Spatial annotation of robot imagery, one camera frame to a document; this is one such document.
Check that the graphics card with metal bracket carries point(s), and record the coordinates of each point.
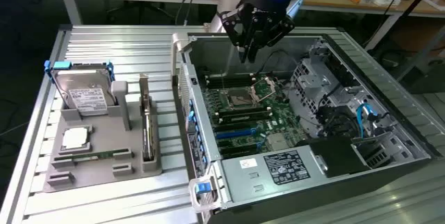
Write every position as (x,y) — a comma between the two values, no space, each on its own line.
(147,130)

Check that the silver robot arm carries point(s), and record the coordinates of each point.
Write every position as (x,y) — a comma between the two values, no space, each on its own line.
(227,2)

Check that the cluttered wooden desk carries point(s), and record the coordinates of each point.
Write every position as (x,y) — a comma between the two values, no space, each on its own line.
(330,1)

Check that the black RAM slot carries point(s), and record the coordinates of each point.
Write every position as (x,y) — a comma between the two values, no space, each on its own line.
(243,110)
(228,83)
(228,77)

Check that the metal disk bay cage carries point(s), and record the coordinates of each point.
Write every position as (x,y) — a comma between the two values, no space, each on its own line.
(313,78)

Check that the thin metal locking lever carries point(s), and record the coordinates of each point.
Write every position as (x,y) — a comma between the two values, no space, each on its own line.
(223,80)

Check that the metal socket cover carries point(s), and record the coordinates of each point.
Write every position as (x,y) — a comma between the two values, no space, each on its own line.
(263,86)

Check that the black office chair base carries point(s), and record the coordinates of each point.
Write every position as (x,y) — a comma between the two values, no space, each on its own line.
(141,10)

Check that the CPU socket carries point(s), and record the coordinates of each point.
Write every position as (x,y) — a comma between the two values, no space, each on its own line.
(239,99)

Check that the green motherboard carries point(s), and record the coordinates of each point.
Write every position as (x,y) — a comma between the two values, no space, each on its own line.
(280,114)

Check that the white plastic item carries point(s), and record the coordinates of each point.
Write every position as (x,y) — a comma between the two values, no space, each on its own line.
(383,0)

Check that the blue expansion slot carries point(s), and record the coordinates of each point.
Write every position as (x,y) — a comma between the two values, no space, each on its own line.
(232,133)

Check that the silver chipset heat sink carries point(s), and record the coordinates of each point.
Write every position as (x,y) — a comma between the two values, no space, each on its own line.
(278,141)

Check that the black expansion slot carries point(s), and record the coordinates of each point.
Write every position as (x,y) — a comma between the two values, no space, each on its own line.
(238,142)
(240,150)

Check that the dark floor cabinet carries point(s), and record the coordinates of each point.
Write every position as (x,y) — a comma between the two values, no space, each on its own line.
(429,76)

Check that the black plastic shroud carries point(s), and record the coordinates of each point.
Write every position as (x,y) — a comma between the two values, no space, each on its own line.
(333,156)

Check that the grey vented drive caddy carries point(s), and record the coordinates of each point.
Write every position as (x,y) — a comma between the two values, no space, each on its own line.
(375,156)

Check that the grey parts rack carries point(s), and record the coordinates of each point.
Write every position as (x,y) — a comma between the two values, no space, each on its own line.
(104,140)

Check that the grey power supply unit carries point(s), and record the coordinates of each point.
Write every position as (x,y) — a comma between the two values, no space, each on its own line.
(243,182)

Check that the silver CPU chip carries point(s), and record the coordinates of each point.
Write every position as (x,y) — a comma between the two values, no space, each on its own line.
(75,138)

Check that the blue release latch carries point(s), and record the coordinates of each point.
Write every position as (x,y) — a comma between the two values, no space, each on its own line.
(202,188)

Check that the green RAM stick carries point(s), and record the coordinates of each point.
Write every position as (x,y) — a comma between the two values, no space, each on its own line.
(93,154)

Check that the black open PC case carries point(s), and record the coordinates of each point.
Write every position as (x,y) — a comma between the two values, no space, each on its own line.
(313,195)

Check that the black chassis intrusion switch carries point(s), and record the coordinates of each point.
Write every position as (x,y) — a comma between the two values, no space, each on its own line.
(194,81)

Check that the hard disk with blue bracket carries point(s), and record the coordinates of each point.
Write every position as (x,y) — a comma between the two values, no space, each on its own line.
(83,88)

